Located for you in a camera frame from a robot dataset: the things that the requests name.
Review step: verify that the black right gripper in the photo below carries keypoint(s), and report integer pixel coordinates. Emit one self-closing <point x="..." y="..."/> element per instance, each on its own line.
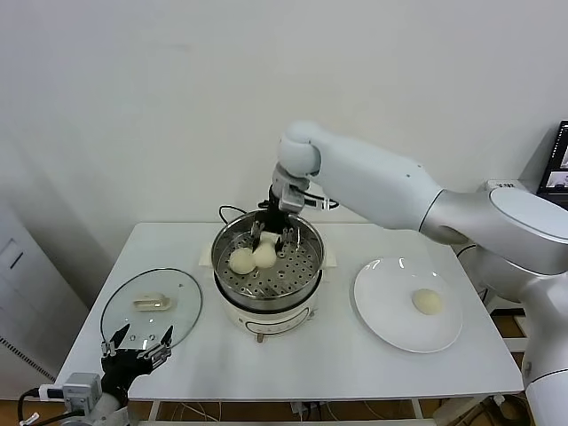
<point x="274" y="213"/>

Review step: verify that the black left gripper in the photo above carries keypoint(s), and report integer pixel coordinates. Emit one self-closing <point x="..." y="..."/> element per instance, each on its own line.
<point x="122" y="368"/>

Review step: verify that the glass pot lid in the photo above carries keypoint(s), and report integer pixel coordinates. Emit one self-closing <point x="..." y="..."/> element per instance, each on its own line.
<point x="173" y="310"/>

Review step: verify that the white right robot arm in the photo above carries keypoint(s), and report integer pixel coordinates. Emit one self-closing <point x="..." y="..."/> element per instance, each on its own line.
<point x="377" y="177"/>

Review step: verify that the stainless steel steamer basket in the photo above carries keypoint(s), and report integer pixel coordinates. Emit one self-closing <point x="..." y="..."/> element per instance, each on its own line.
<point x="297" y="270"/>

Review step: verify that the white table leg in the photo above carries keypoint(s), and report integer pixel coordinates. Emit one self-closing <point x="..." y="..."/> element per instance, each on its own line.
<point x="415" y="409"/>
<point x="155" y="410"/>

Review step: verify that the white cabinet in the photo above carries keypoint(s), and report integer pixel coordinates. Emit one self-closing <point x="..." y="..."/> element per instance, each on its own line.
<point x="26" y="288"/>

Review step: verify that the white round plate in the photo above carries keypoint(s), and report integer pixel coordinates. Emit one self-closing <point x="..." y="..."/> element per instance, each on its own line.
<point x="381" y="302"/>

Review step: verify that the white power strip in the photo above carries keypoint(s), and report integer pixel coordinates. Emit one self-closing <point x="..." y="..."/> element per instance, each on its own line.
<point x="306" y="409"/>

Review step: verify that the black laptop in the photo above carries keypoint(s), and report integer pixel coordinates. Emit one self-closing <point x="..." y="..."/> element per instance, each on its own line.
<point x="557" y="155"/>

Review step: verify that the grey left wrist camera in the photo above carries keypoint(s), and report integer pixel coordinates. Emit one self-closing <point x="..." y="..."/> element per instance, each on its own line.
<point x="82" y="390"/>

